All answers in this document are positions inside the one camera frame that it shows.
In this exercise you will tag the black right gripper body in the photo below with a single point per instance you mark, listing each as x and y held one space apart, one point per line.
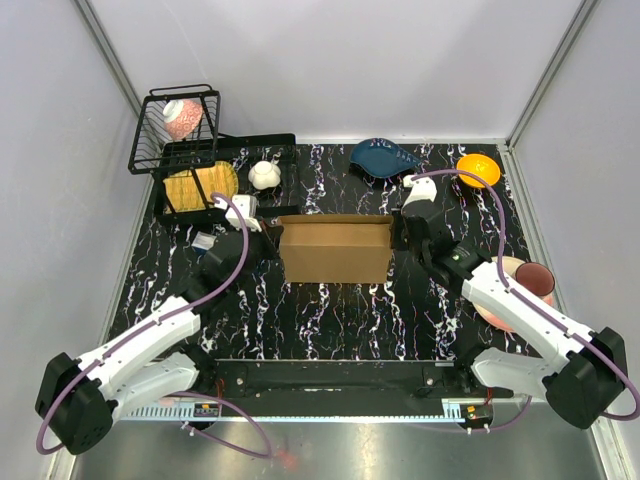
400 240

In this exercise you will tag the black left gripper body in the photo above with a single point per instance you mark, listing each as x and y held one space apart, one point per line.
262 245

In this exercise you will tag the brown cardboard box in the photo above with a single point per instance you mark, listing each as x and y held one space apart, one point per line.
336 248

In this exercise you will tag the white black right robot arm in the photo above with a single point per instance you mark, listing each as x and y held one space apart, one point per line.
578 371

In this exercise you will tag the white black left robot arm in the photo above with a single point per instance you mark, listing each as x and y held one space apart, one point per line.
80 399

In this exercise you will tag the silver blue toothpaste tube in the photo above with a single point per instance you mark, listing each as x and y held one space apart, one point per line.
203 241

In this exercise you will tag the white flower-shaped cup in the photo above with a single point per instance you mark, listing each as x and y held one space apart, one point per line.
264 175

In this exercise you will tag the dark blue leaf dish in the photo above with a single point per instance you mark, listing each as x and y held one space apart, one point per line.
382 158

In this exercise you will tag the woven bamboo tray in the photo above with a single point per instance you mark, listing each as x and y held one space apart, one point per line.
191 190

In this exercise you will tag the orange round bowl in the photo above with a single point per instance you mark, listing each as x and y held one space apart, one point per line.
481 166

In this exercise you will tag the dark red cup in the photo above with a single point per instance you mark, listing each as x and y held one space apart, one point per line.
536 278

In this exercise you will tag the pink patterned ceramic bowl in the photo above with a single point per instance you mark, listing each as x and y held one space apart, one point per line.
181 117

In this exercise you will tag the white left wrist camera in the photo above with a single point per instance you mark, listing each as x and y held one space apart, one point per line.
240 207

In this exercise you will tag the black wire dish rack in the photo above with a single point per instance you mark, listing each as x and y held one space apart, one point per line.
156 154

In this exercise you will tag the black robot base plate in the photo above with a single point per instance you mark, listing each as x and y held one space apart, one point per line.
240 379

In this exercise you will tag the aluminium front rail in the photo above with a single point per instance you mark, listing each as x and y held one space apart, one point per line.
320 411

